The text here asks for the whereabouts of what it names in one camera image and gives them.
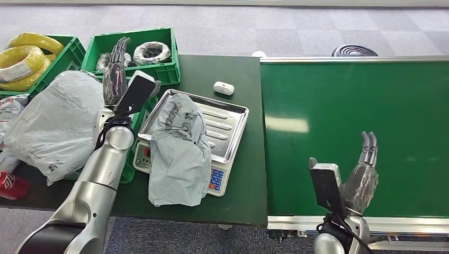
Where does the large grey plastic mailer package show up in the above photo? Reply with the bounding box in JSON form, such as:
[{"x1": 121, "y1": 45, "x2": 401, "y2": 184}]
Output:
[{"x1": 3, "y1": 70, "x2": 106, "y2": 186}]

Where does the green crate holding large package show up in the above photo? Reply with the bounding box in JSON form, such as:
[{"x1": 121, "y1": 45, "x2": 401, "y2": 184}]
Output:
[{"x1": 65, "y1": 75, "x2": 159, "y2": 185}]

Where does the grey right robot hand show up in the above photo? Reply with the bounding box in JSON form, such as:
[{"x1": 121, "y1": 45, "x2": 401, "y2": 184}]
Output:
[{"x1": 308, "y1": 131, "x2": 380, "y2": 216}]

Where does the green crate with black coils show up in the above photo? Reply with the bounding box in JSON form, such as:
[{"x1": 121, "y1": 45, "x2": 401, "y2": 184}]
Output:
[{"x1": 81, "y1": 27, "x2": 181, "y2": 86}]

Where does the white electronic scale body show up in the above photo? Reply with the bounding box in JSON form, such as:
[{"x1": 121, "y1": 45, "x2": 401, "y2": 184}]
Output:
[{"x1": 133, "y1": 140, "x2": 233, "y2": 197}]

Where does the green crate with yellow coils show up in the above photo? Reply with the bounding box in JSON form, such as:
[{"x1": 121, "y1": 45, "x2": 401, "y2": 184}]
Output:
[{"x1": 0, "y1": 35, "x2": 87, "y2": 99}]

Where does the steel scale tray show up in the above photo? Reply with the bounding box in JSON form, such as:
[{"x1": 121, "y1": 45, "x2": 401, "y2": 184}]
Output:
[{"x1": 138, "y1": 89, "x2": 250, "y2": 165}]

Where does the small grey plastic mailer package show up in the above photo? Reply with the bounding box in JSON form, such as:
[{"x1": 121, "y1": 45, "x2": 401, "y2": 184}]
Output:
[{"x1": 148, "y1": 93, "x2": 213, "y2": 207}]

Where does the small white rounded case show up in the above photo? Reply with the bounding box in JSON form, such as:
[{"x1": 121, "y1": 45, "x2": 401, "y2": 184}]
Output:
[{"x1": 213, "y1": 81, "x2": 235, "y2": 96}]

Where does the pale wrapped wire coil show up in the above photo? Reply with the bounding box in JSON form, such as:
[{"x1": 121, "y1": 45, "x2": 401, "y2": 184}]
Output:
[{"x1": 133, "y1": 41, "x2": 172, "y2": 66}]

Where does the red drink can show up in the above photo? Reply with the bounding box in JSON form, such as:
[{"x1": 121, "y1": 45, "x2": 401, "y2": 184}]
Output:
[{"x1": 0, "y1": 171, "x2": 31, "y2": 201}]

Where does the yellow wire coil with label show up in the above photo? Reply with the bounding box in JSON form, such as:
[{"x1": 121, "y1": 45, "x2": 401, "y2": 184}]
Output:
[{"x1": 0, "y1": 46, "x2": 46, "y2": 83}]

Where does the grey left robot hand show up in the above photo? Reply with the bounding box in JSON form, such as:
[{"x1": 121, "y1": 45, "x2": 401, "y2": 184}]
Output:
[{"x1": 102, "y1": 37, "x2": 131, "y2": 106}]

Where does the dark wrapped wire coil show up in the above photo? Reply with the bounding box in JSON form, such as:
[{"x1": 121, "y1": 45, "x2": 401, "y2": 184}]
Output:
[{"x1": 95, "y1": 52, "x2": 132, "y2": 72}]

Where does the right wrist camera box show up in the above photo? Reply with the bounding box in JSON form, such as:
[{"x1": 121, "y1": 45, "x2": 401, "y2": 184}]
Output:
[{"x1": 308, "y1": 162, "x2": 347, "y2": 218}]

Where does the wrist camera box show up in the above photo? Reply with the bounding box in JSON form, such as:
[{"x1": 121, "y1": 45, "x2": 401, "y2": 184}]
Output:
[
  {"x1": 114, "y1": 70, "x2": 157, "y2": 115},
  {"x1": 308, "y1": 162, "x2": 347, "y2": 218}
]

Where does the white printed plastic bag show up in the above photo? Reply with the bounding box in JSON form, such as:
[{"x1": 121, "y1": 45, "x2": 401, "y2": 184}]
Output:
[
  {"x1": 0, "y1": 94, "x2": 30, "y2": 141},
  {"x1": 0, "y1": 142, "x2": 20, "y2": 174}
]

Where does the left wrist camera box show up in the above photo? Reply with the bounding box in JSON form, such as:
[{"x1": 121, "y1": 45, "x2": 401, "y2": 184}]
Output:
[{"x1": 114, "y1": 70, "x2": 157, "y2": 115}]

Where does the green conveyor belt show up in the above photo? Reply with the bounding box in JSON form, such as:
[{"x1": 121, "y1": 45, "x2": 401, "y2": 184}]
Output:
[{"x1": 260, "y1": 61, "x2": 449, "y2": 218}]

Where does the aluminium conveyor frame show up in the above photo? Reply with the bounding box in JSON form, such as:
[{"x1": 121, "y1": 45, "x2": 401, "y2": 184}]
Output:
[{"x1": 259, "y1": 56, "x2": 449, "y2": 251}]

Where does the black ribbed round object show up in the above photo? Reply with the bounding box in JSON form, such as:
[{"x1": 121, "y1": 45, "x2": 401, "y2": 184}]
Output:
[{"x1": 331, "y1": 44, "x2": 379, "y2": 58}]

